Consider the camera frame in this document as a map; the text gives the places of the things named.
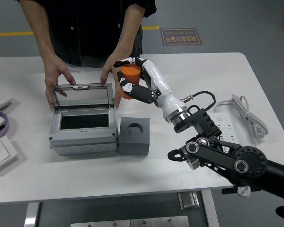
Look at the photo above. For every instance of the person's left hand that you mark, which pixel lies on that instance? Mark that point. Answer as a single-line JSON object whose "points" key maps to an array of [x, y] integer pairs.
{"points": [[111, 63]]}

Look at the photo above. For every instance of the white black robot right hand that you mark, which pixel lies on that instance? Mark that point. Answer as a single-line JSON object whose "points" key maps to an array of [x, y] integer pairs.
{"points": [[165, 97]]}

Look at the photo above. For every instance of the person's right hand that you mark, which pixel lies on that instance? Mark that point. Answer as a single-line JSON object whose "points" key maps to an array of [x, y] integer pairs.
{"points": [[54, 68]]}

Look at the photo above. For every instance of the orange cylinder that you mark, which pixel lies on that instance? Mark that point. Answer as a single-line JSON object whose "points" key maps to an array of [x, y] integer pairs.
{"points": [[131, 74]]}

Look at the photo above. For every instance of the grey box with clear lid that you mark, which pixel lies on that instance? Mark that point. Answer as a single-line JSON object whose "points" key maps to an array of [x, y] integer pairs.
{"points": [[82, 139]]}

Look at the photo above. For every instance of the person's right forearm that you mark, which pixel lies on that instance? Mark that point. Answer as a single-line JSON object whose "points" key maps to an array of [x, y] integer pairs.
{"points": [[38, 28]]}

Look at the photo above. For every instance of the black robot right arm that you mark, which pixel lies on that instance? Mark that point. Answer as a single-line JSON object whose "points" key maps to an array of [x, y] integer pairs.
{"points": [[246, 163]]}

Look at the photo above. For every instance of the person's left forearm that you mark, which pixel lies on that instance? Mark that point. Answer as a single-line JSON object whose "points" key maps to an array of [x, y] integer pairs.
{"points": [[130, 30]]}

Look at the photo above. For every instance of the grey cube with round hole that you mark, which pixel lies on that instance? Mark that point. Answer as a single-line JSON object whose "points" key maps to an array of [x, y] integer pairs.
{"points": [[133, 146]]}

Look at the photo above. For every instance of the person's torso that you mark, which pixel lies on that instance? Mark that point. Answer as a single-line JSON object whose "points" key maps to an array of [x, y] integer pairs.
{"points": [[94, 28]]}

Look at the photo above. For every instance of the brown floor sign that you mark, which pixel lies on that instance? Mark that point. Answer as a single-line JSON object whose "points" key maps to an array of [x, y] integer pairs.
{"points": [[181, 37]]}

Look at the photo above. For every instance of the white power strip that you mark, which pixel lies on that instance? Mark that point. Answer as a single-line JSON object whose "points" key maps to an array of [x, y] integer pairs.
{"points": [[224, 123]]}

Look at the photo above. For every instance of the black under-table bar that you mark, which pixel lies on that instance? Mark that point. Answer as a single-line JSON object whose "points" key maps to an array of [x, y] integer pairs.
{"points": [[228, 191]]}

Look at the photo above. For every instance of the grey table leg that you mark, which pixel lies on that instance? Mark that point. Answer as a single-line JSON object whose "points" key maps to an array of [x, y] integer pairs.
{"points": [[32, 215], [210, 210]]}

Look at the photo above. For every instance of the small white switch panel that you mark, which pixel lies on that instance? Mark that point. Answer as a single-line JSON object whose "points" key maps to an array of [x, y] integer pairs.
{"points": [[1, 104]]}

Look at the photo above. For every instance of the large white switch panel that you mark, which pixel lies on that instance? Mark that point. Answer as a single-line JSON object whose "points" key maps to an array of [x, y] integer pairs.
{"points": [[1, 152]]}

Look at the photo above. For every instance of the metal table bracket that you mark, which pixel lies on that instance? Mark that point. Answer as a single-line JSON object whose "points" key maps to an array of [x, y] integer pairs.
{"points": [[189, 201]]}

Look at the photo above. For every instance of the metal base plate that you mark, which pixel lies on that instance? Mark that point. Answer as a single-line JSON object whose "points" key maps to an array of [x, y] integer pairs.
{"points": [[132, 222]]}

